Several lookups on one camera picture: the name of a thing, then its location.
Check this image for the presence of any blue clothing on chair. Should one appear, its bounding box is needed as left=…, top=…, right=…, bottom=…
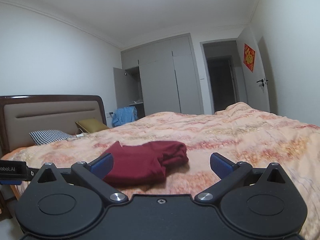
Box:
left=111, top=106, right=138, bottom=127

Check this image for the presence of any white bedroom door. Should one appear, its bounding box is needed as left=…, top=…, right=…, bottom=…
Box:
left=236, top=26, right=270, bottom=112

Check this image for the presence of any grey built-in wardrobe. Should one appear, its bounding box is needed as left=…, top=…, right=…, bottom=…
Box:
left=113, top=34, right=204, bottom=117

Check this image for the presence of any dark red garment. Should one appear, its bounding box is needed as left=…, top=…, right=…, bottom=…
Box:
left=103, top=141, right=189, bottom=187

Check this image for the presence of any mustard yellow pillow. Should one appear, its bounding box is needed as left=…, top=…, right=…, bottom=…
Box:
left=75, top=118, right=109, bottom=133

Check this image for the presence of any red fu door decoration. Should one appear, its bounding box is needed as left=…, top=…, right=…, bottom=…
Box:
left=243, top=43, right=255, bottom=72

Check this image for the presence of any black white checkered pillow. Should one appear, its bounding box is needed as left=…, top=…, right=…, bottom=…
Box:
left=29, top=129, right=74, bottom=145

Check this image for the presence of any brown padded bed headboard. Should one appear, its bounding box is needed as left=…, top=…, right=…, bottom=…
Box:
left=1, top=95, right=107, bottom=155

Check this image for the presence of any white charger with cable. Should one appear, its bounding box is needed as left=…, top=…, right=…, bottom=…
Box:
left=73, top=128, right=88, bottom=138

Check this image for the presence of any floral peach bed quilt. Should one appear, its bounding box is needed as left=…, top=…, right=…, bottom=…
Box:
left=5, top=102, right=319, bottom=239

